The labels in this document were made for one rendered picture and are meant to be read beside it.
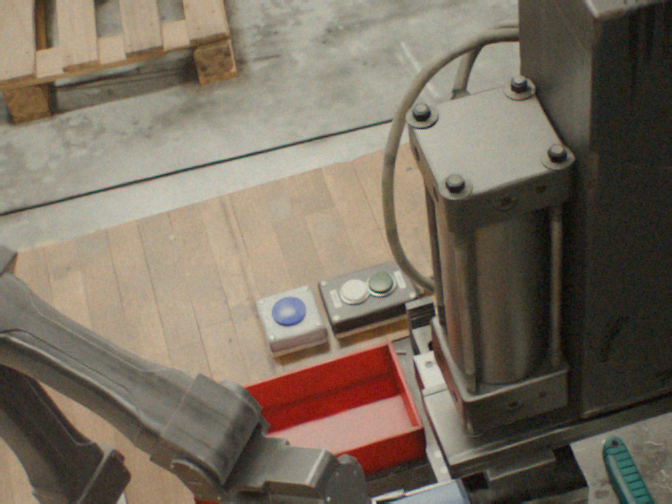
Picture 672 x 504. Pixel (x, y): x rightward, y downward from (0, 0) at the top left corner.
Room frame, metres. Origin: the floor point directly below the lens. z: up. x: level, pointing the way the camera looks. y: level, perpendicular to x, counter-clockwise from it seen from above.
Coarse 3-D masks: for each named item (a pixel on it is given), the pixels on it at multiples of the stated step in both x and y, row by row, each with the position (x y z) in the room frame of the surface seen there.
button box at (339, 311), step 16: (352, 272) 1.01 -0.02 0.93; (368, 272) 1.00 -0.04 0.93; (384, 272) 1.00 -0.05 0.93; (400, 272) 0.99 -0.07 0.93; (320, 288) 0.99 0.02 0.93; (336, 288) 0.99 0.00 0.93; (368, 288) 0.98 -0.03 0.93; (400, 288) 0.97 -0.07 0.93; (416, 288) 0.97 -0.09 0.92; (336, 304) 0.96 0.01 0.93; (352, 304) 0.96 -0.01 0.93; (368, 304) 0.95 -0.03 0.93; (384, 304) 0.95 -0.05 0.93; (400, 304) 0.95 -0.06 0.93; (336, 320) 0.94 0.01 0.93; (352, 320) 0.94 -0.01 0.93; (368, 320) 0.94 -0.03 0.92; (384, 320) 0.95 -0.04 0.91; (336, 336) 0.94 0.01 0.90
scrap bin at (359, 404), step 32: (352, 352) 0.87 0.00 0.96; (384, 352) 0.87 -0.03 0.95; (256, 384) 0.85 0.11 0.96; (288, 384) 0.86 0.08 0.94; (320, 384) 0.86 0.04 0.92; (352, 384) 0.87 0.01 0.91; (384, 384) 0.86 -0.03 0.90; (288, 416) 0.84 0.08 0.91; (320, 416) 0.83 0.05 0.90; (352, 416) 0.82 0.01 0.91; (384, 416) 0.82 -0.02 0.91; (416, 416) 0.77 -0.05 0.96; (352, 448) 0.75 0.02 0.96; (384, 448) 0.75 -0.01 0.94; (416, 448) 0.76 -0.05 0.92
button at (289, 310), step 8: (288, 296) 0.98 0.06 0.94; (280, 304) 0.97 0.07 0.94; (288, 304) 0.97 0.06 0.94; (296, 304) 0.97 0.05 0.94; (304, 304) 0.97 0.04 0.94; (272, 312) 0.97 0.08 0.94; (280, 312) 0.96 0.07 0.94; (288, 312) 0.96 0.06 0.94; (296, 312) 0.96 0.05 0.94; (304, 312) 0.96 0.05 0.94; (280, 320) 0.95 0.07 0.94; (288, 320) 0.95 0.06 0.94; (296, 320) 0.95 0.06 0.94
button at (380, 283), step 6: (372, 276) 0.99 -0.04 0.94; (378, 276) 0.99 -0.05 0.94; (384, 276) 0.98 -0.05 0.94; (390, 276) 0.98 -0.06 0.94; (372, 282) 0.98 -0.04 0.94; (378, 282) 0.98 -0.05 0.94; (384, 282) 0.98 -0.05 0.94; (390, 282) 0.97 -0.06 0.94; (372, 288) 0.97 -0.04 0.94; (378, 288) 0.97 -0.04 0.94; (384, 288) 0.97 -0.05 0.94; (390, 288) 0.97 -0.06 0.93
